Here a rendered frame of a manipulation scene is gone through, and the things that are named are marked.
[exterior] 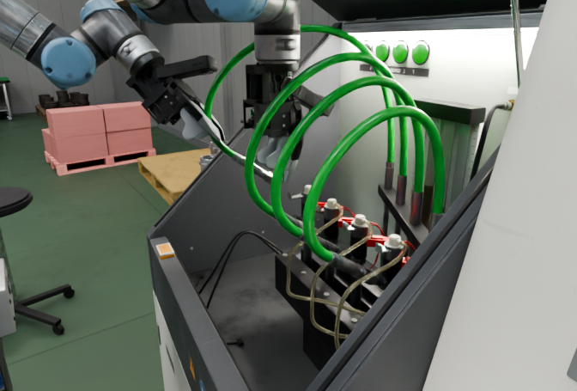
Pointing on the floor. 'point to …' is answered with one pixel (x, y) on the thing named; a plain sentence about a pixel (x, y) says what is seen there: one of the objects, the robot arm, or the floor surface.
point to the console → (525, 232)
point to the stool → (15, 197)
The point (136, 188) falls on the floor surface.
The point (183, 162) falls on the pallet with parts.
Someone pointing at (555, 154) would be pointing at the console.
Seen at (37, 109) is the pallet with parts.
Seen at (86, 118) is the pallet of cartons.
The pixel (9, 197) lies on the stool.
